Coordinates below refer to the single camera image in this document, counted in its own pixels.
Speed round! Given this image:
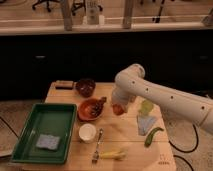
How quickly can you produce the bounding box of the red apple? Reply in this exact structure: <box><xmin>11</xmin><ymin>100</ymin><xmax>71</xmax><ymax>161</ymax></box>
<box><xmin>112</xmin><ymin>104</ymin><xmax>125</xmax><ymax>116</ymax></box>

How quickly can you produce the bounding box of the black brown eraser block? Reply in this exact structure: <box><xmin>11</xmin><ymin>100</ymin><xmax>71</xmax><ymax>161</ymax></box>
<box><xmin>55</xmin><ymin>80</ymin><xmax>73</xmax><ymax>89</ymax></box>

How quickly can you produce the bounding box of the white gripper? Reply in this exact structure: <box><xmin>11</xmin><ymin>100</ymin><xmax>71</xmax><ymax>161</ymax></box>
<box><xmin>111</xmin><ymin>88</ymin><xmax>134</xmax><ymax>106</ymax></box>

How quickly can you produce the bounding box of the green plastic cup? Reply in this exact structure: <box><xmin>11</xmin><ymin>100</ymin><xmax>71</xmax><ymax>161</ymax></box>
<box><xmin>139</xmin><ymin>100</ymin><xmax>154</xmax><ymax>116</ymax></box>

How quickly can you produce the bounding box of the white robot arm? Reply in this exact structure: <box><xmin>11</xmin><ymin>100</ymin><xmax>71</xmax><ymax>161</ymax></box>
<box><xmin>111</xmin><ymin>64</ymin><xmax>213</xmax><ymax>135</ymax></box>

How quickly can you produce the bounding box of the blue sponge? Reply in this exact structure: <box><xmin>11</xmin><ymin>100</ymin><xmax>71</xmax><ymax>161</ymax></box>
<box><xmin>36</xmin><ymin>134</ymin><xmax>60</xmax><ymax>150</ymax></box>

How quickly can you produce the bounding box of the orange bowl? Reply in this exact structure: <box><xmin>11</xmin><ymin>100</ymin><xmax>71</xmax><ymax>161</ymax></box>
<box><xmin>78</xmin><ymin>98</ymin><xmax>102</xmax><ymax>121</ymax></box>

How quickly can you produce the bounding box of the office chair base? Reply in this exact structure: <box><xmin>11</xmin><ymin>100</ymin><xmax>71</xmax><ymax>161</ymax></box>
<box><xmin>32</xmin><ymin>0</ymin><xmax>60</xmax><ymax>12</ymax></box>

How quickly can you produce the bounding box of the silver fork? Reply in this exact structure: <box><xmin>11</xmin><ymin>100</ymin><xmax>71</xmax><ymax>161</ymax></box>
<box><xmin>92</xmin><ymin>128</ymin><xmax>103</xmax><ymax>164</ymax></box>

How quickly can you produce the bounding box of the green chili pepper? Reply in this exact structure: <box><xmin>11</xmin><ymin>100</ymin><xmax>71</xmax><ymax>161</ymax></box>
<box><xmin>144</xmin><ymin>127</ymin><xmax>164</xmax><ymax>148</ymax></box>

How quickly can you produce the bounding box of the dark grapes bunch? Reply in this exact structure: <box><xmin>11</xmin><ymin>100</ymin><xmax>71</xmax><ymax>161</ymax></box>
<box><xmin>91</xmin><ymin>97</ymin><xmax>107</xmax><ymax>116</ymax></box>

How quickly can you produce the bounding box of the yellow banana toy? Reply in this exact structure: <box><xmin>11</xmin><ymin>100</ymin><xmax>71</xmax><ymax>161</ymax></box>
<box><xmin>99</xmin><ymin>151</ymin><xmax>126</xmax><ymax>160</ymax></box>

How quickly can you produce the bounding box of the green plastic tray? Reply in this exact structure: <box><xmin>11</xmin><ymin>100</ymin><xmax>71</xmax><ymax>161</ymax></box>
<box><xmin>11</xmin><ymin>103</ymin><xmax>77</xmax><ymax>164</ymax></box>

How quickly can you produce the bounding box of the dark brown bowl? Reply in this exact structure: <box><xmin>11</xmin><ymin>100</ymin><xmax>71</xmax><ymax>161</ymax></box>
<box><xmin>75</xmin><ymin>78</ymin><xmax>96</xmax><ymax>98</ymax></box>

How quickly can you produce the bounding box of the black cable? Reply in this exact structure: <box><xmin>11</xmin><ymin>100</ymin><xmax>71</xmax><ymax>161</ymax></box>
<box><xmin>168</xmin><ymin>123</ymin><xmax>201</xmax><ymax>171</ymax></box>

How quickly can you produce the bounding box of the blue folded cloth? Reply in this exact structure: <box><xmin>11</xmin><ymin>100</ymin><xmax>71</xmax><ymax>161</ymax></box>
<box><xmin>137</xmin><ymin>116</ymin><xmax>157</xmax><ymax>136</ymax></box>

